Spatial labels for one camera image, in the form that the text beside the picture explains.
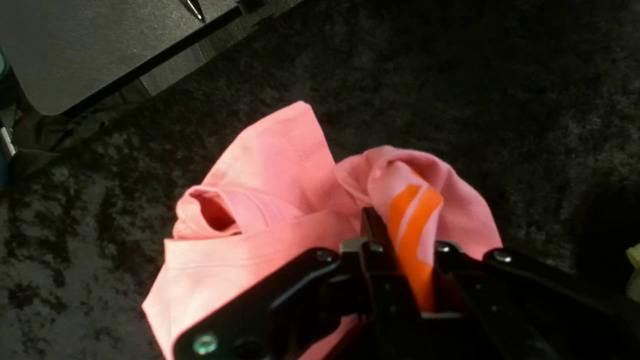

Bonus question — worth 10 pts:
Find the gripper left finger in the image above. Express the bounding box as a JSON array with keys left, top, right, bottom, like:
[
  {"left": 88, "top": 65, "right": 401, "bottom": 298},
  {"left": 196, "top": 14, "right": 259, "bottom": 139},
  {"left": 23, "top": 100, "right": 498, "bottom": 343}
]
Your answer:
[{"left": 172, "top": 206, "right": 422, "bottom": 360}]

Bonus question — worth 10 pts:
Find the yellow-green object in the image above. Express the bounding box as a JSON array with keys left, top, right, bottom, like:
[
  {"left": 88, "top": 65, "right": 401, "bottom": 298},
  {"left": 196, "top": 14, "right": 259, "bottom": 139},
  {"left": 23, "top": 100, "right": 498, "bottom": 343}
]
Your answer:
[{"left": 625, "top": 243, "right": 640, "bottom": 303}]

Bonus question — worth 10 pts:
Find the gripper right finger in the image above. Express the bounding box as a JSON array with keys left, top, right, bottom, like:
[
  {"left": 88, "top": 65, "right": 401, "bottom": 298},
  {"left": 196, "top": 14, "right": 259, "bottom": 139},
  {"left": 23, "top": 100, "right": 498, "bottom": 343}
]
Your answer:
[{"left": 433, "top": 240, "right": 640, "bottom": 360}]

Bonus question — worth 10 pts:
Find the pink shirt with orange print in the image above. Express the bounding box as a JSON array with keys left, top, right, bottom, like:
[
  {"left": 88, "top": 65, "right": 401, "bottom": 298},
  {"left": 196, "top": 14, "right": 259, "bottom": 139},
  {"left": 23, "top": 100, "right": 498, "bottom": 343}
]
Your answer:
[{"left": 141, "top": 100, "right": 503, "bottom": 360}]

